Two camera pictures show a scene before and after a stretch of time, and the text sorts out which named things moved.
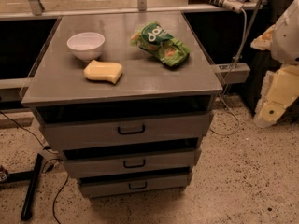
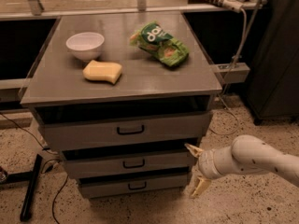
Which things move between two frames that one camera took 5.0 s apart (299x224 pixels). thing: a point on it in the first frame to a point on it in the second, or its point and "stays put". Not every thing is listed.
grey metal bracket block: x=234 y=73 stays put
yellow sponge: x=103 y=71 stays put
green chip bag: x=153 y=37 stays put
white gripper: x=287 y=37 to x=206 y=165
